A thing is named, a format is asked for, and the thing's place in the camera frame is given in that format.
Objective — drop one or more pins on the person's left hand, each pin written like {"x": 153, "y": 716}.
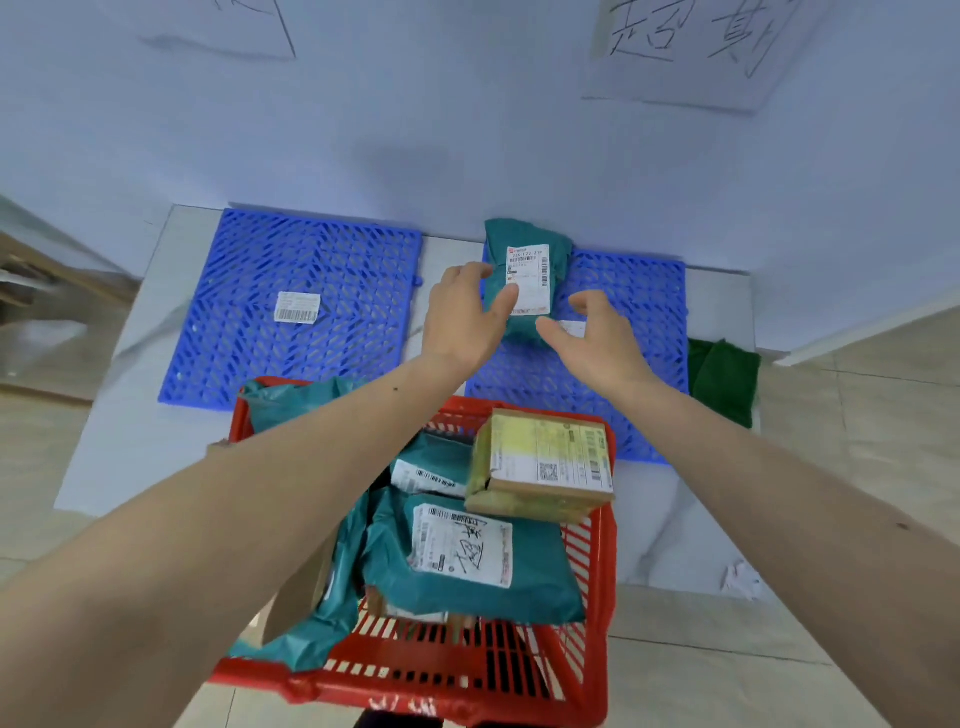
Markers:
{"x": 457, "y": 330}

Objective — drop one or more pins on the person's right hand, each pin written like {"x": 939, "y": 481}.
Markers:
{"x": 607, "y": 360}

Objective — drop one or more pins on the blue plastic pallet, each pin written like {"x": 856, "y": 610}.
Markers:
{"x": 637, "y": 315}
{"x": 225, "y": 337}

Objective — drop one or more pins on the yellow label cardboard box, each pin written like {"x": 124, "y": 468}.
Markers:
{"x": 540, "y": 450}

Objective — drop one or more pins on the long teal mailer bag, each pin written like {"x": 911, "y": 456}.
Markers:
{"x": 292, "y": 401}

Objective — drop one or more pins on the handwritten label teal mailer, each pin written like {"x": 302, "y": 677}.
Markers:
{"x": 525, "y": 592}

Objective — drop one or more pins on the taped brown cardboard box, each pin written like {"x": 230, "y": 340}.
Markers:
{"x": 300, "y": 592}

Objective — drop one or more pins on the red plastic basket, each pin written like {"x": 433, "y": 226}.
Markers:
{"x": 337, "y": 686}

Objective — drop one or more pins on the person's right forearm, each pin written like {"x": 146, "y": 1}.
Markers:
{"x": 787, "y": 510}

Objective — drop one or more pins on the person's left forearm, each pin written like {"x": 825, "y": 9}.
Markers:
{"x": 187, "y": 540}

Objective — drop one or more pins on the white barcode sticker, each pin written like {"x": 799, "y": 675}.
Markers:
{"x": 576, "y": 328}
{"x": 297, "y": 307}

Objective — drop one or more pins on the green cloth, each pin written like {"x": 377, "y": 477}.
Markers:
{"x": 727, "y": 382}

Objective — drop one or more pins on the straight-edge paper wall sign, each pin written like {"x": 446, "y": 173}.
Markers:
{"x": 675, "y": 75}

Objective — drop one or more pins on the torn-edge paper wall sign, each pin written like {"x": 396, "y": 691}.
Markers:
{"x": 187, "y": 22}

